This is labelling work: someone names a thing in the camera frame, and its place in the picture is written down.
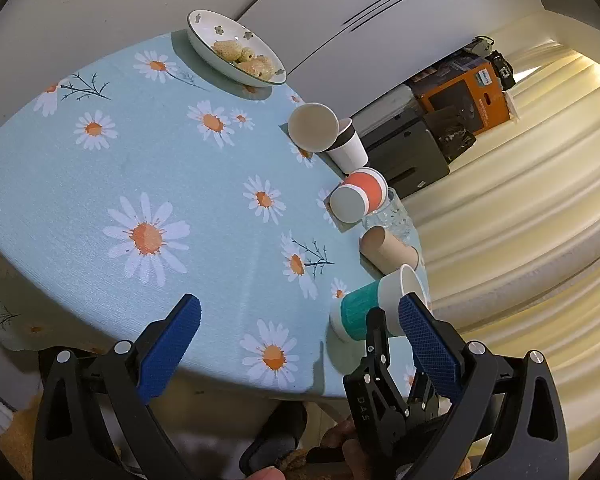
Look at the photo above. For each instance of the clear glass cup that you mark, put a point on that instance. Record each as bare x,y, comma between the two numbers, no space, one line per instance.
392,216

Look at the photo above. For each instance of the brown kraft paper cup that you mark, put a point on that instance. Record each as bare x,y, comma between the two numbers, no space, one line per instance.
387,251

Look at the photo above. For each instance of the round beige cookie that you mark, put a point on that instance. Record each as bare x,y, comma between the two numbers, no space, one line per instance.
227,50
248,53
258,66

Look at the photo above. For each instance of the white bowl with green rim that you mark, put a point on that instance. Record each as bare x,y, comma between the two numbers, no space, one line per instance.
215,35

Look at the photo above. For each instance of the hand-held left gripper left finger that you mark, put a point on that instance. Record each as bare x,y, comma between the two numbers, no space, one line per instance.
167,347

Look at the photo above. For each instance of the cream curtain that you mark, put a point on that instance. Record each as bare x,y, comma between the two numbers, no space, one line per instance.
520,220

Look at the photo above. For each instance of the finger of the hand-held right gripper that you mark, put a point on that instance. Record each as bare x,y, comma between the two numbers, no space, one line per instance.
375,385

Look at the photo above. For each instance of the blue daisy print tablecloth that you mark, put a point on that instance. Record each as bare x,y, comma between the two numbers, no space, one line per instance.
130,170

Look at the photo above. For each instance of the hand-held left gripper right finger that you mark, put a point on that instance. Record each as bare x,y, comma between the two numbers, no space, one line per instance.
430,347

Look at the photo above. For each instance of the orange paper cup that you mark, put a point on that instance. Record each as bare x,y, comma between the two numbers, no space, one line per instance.
357,192

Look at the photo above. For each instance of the orange fuzzy rug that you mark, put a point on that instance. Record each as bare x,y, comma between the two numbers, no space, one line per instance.
12,442

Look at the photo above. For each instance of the dark bag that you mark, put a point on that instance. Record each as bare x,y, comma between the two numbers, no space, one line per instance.
450,132

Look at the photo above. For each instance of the cream paper cup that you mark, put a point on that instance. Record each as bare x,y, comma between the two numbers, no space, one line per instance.
312,127

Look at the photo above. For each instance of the white cabinet with black lines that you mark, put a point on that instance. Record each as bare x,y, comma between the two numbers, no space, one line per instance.
380,25

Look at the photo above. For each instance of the black case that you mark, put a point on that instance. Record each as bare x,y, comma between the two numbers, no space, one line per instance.
405,152

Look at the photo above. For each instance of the teal paper cup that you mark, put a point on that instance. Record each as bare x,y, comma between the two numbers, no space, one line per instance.
365,310

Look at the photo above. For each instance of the person's right hand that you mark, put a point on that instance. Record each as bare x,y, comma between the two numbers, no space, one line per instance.
342,442

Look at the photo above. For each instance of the orange cardboard box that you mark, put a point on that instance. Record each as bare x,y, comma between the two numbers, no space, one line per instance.
462,92

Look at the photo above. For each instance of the white cup with dark band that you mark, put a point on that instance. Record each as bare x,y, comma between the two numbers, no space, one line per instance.
349,149

